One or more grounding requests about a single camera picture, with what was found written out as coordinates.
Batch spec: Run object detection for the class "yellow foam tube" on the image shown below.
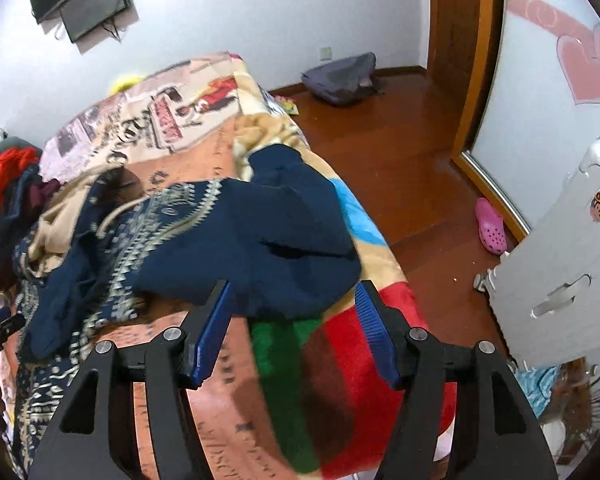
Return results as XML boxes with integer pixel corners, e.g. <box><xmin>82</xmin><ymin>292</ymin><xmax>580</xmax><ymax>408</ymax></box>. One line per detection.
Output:
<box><xmin>109</xmin><ymin>75</ymin><xmax>145</xmax><ymax>95</ymax></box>

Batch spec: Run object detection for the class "printed blanket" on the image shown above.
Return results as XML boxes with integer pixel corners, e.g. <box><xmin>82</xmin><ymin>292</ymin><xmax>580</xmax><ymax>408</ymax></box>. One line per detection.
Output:
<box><xmin>0</xmin><ymin>52</ymin><xmax>458</xmax><ymax>480</ymax></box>

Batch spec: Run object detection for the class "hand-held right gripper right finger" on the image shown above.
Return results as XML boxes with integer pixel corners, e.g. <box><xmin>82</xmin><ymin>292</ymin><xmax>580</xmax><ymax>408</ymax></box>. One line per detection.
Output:
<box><xmin>354</xmin><ymin>280</ymin><xmax>566</xmax><ymax>480</ymax></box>

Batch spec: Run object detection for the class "black cable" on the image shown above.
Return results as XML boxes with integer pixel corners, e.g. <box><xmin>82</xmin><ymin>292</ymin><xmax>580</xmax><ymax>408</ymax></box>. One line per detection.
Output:
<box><xmin>104</xmin><ymin>14</ymin><xmax>125</xmax><ymax>42</ymax></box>

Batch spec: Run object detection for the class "white drawer cabinet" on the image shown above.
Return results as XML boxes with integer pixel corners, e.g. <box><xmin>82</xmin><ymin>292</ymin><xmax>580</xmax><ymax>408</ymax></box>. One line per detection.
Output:
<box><xmin>474</xmin><ymin>136</ymin><xmax>600</xmax><ymax>368</ymax></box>

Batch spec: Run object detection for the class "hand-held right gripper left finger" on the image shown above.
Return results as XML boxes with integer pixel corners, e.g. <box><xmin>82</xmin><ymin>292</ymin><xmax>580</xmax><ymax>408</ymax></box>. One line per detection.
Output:
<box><xmin>30</xmin><ymin>280</ymin><xmax>237</xmax><ymax>480</ymax></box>

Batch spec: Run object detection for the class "wooden door frame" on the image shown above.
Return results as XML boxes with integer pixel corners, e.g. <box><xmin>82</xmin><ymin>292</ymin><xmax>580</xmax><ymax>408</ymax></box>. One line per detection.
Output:
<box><xmin>427</xmin><ymin>0</ymin><xmax>531</xmax><ymax>243</ymax></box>

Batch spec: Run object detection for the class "pink clog shoe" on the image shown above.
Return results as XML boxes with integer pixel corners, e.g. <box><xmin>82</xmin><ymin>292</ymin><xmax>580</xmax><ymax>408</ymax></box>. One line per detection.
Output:
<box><xmin>475</xmin><ymin>197</ymin><xmax>509</xmax><ymax>255</ymax></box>

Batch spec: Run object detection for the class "sliding door with pink hearts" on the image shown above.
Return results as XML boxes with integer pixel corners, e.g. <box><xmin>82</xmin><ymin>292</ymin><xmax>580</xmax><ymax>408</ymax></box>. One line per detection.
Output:
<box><xmin>467</xmin><ymin>0</ymin><xmax>600</xmax><ymax>241</ymax></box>

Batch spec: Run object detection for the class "light blue cloth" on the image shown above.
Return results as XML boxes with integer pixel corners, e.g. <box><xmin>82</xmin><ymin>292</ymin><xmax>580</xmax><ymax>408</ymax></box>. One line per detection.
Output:
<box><xmin>514</xmin><ymin>364</ymin><xmax>562</xmax><ymax>413</ymax></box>

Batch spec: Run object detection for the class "dark navy garment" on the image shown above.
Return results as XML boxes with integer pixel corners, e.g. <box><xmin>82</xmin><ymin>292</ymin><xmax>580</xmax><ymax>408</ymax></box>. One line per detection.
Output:
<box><xmin>0</xmin><ymin>165</ymin><xmax>61</xmax><ymax>281</ymax></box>

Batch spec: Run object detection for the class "navy patterned garment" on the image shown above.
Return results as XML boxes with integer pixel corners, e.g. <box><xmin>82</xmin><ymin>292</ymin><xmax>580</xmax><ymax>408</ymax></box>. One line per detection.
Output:
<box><xmin>7</xmin><ymin>144</ymin><xmax>363</xmax><ymax>471</ymax></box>

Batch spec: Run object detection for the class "grey bag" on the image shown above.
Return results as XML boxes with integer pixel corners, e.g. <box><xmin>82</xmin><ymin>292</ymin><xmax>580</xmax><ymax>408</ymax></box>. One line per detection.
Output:
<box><xmin>301</xmin><ymin>52</ymin><xmax>383</xmax><ymax>107</ymax></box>

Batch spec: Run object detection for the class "black floor fan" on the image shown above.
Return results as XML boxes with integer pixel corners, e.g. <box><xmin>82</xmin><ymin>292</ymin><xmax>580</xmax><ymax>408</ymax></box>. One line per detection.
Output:
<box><xmin>540</xmin><ymin>355</ymin><xmax>600</xmax><ymax>476</ymax></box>

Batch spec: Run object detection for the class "red garment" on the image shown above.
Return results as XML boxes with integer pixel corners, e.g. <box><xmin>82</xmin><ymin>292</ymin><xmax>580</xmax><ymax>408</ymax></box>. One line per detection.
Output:
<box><xmin>0</xmin><ymin>149</ymin><xmax>42</xmax><ymax>261</ymax></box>

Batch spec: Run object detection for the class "small black monitor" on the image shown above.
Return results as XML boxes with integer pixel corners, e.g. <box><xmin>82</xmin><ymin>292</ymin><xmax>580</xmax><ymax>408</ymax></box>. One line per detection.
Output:
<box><xmin>60</xmin><ymin>0</ymin><xmax>132</xmax><ymax>43</ymax></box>

